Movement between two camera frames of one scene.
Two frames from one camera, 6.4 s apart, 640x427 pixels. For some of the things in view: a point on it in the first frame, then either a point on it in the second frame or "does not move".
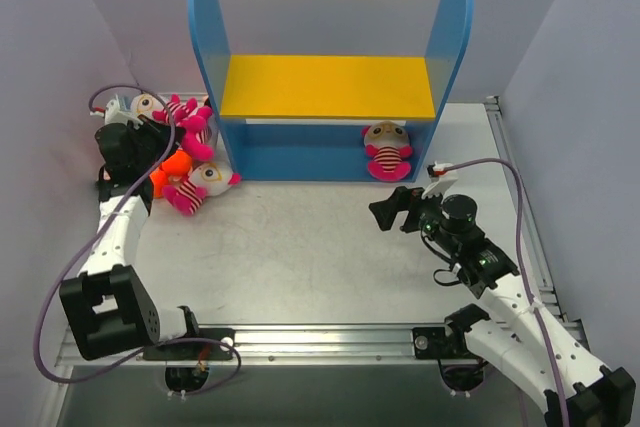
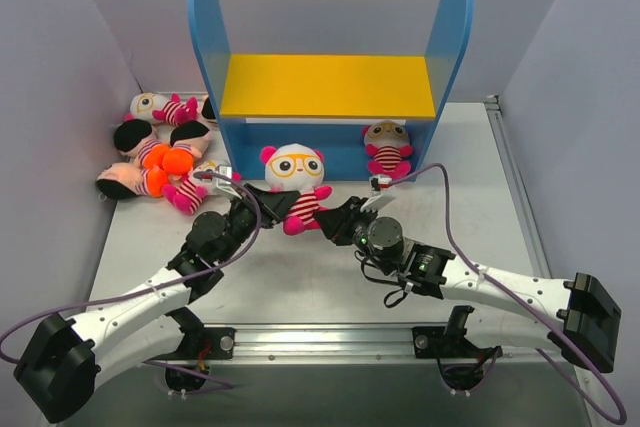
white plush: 387,144 does not move
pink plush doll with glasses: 146,104 does not move
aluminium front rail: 312,344 does not move
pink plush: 197,135 → 301,168
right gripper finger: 385,211 → 338,224
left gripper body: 151,132 → 258,208
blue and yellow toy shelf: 303,117 does not move
